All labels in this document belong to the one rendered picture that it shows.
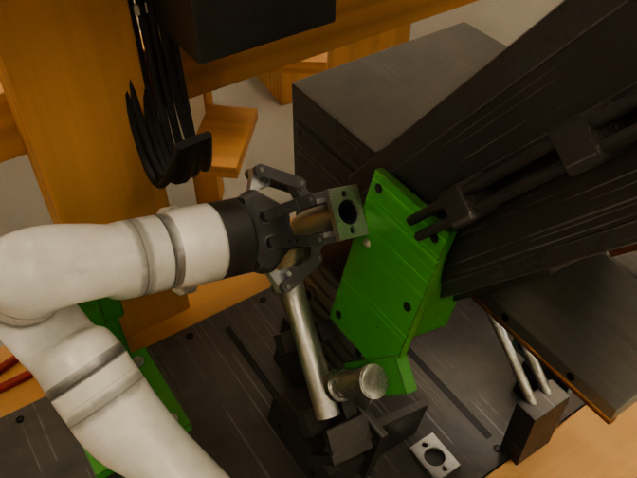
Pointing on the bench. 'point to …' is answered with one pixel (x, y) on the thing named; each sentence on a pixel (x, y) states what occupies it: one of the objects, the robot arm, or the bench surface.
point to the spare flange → (438, 450)
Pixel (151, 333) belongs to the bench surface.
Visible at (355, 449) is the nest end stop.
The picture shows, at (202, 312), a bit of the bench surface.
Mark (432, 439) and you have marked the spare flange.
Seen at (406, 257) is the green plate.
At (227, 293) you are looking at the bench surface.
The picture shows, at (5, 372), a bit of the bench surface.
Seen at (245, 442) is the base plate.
